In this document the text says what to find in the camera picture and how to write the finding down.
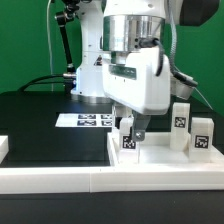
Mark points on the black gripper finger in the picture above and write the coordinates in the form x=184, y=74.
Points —
x=140, y=124
x=116, y=116

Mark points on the white square table top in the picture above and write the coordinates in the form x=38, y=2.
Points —
x=155, y=149

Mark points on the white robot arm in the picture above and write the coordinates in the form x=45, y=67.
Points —
x=129, y=50

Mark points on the white sheet with tags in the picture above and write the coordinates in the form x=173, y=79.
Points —
x=83, y=120

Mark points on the white front fence bar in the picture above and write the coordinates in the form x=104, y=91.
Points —
x=111, y=179

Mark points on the white fence bar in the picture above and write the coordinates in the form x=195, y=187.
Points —
x=4, y=148
x=111, y=179

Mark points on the white left fence bar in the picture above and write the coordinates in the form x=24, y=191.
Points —
x=4, y=148

